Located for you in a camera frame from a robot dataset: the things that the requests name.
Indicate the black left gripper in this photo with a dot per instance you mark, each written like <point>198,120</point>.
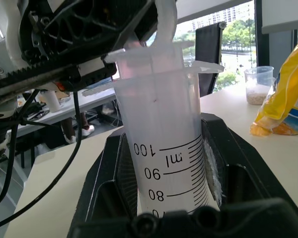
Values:
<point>52,78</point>

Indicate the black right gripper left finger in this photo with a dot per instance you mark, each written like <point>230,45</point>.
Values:
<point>101,173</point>

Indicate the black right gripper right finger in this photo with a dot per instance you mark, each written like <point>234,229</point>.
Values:
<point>228,148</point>

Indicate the translucent 100 ml plastic syringe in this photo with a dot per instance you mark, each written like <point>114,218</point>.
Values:
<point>164,119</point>

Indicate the clear plastic cup with grains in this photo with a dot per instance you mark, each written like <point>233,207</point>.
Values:
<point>258,84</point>

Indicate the person's legs with white shoes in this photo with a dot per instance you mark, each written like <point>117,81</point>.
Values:
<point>85,129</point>

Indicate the white office desk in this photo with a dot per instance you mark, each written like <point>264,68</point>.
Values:
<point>64,109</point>

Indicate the yellow plastic bag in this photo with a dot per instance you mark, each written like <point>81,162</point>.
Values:
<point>288,94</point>

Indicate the white cylinder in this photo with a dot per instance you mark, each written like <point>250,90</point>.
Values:
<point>53,101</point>

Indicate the black office chair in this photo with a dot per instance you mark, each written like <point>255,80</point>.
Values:
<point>207,54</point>

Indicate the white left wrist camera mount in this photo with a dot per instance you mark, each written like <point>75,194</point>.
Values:
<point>12,49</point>

